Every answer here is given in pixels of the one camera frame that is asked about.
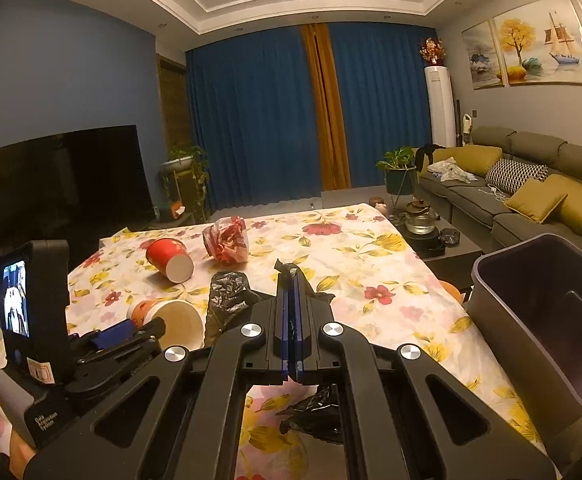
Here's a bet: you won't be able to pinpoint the patterned black white pillow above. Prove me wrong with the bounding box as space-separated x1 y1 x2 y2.
485 158 548 195

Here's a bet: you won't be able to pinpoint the floral tablecloth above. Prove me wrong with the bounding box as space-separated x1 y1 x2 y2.
0 205 555 479

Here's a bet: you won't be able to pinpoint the white clothes on sofa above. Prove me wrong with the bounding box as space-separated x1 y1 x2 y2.
428 157 478 184

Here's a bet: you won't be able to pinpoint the mustard yellow cushion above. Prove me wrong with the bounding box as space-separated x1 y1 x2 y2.
433 144 503 177
505 180 567 224

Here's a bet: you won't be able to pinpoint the glass teapot on tray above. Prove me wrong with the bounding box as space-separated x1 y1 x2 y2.
403 198 445 259

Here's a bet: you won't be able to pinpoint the artificial flower bouquet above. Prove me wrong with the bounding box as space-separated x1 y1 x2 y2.
419 37 446 66

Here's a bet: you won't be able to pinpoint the tree and sailboat painting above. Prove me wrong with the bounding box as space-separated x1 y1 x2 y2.
493 0 582 86

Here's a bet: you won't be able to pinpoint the black flat television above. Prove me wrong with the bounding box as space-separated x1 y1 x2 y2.
0 125 154 266

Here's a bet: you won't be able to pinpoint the black plastic bag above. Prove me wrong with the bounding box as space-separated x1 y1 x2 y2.
203 271 343 444

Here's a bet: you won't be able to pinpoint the small red paper cup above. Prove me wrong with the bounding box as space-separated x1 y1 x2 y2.
146 238 195 284

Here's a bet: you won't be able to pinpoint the orange white paper cup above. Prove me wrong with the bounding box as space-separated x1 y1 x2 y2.
127 299 204 351

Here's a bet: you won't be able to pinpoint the blue window curtain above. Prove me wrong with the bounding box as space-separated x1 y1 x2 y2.
186 23 436 209

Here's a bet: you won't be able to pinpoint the large mustard cushion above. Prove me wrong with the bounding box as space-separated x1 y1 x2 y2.
545 174 582 236

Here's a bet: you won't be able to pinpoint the mustard yellow cushion far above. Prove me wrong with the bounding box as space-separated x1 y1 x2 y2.
433 144 503 177

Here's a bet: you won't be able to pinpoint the orange centre curtain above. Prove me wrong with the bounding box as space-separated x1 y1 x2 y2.
301 24 352 191

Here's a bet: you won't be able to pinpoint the crumpled red white wrapper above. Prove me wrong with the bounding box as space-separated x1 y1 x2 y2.
202 216 249 266

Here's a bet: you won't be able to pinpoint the small landscape painting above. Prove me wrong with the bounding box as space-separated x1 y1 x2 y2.
462 21 504 90

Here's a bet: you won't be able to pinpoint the white standing air conditioner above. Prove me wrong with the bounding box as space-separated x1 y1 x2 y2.
425 65 456 148

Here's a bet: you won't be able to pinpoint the white bowl plant on stand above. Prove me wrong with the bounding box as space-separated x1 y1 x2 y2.
160 144 210 223

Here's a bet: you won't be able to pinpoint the grey sectional sofa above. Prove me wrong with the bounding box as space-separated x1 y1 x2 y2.
416 127 582 252

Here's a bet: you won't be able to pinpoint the green potted floor plant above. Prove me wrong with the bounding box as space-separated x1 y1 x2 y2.
376 146 417 196

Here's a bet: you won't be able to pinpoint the mustard yellow cushion front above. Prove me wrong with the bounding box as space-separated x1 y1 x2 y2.
505 180 567 224

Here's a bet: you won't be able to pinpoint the dark grey trash bin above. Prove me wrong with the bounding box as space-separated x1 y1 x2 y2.
466 233 582 432

